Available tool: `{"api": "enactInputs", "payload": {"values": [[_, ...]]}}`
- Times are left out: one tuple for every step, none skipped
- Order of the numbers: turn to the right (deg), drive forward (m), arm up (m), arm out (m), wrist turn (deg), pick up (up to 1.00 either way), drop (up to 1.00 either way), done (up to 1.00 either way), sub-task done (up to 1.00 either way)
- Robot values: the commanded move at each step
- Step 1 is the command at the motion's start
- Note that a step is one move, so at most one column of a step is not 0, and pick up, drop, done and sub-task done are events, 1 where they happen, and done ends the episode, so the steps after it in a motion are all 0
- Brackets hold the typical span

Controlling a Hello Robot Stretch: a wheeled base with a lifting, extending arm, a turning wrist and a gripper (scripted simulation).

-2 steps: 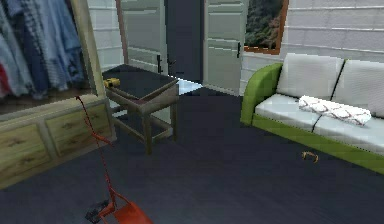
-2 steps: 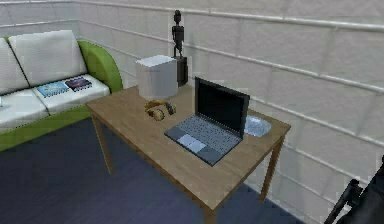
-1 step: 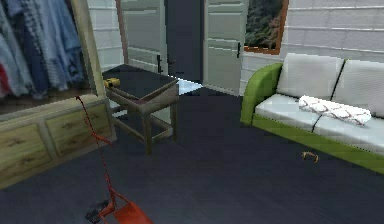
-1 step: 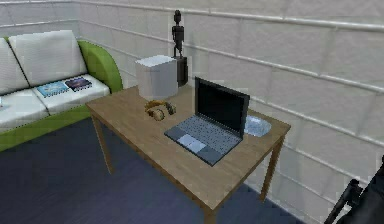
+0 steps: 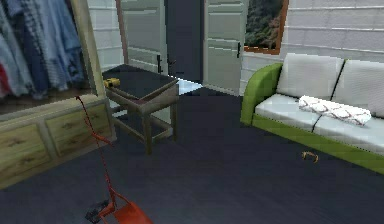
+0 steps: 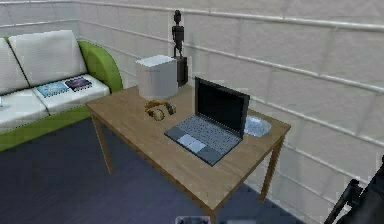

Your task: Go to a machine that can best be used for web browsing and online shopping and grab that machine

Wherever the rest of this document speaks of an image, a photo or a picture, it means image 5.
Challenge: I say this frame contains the wooden side table dark top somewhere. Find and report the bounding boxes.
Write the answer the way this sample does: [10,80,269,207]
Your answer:
[101,64,181,156]

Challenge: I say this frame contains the white panelled room door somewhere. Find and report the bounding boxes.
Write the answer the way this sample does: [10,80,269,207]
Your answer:
[203,0,250,97]
[116,0,169,76]

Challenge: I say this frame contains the small yellow object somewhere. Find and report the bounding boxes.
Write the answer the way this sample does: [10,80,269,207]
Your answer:
[103,77,122,90]

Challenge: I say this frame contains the green sofa with white cushions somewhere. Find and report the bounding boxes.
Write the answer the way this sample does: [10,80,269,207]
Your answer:
[240,53,384,176]

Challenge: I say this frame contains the wood framed landscape picture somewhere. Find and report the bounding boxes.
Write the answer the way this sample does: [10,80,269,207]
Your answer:
[243,0,290,56]

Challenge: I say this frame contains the small orange curved object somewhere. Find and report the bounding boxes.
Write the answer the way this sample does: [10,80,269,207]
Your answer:
[301,151,319,164]

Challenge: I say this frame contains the white patterned pillow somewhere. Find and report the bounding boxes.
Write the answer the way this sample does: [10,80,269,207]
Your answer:
[297,95,372,127]

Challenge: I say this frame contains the light wood wardrobe with drawers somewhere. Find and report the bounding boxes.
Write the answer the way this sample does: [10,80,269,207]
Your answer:
[0,0,118,190]

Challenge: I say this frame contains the blue and white hanging clothes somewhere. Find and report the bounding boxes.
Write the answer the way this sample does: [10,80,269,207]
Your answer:
[0,0,86,100]

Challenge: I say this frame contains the red long-handled dustpan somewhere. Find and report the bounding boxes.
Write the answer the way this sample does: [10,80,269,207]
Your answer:
[75,95,155,224]

